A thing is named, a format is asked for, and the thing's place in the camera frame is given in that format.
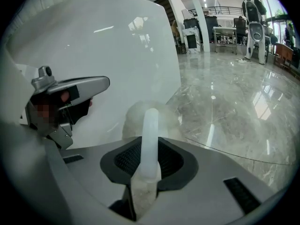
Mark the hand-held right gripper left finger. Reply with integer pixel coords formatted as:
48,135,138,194
59,136,143,221

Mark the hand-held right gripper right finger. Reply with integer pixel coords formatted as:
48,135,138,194
140,136,276,225

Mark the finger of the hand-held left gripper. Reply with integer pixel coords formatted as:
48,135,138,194
47,75,111,126

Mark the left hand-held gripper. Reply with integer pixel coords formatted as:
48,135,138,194
0,47,74,150

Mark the white bathtub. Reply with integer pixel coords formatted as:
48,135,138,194
4,0,181,150

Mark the person's left hand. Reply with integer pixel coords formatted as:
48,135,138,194
37,90,71,124

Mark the brown staircase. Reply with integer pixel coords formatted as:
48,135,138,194
153,0,176,28

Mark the white marble pattern cabinet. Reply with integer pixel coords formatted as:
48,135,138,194
182,25,204,55

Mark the dark tall cabinet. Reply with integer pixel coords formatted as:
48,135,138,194
182,15,219,47

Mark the metal work table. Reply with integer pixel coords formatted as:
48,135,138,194
212,26,238,54

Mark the small wooden desk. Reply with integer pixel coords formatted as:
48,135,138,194
273,43,295,70

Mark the black office chair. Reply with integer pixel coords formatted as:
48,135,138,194
234,17,248,45

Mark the black balcony railing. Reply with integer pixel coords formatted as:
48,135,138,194
187,6,245,16

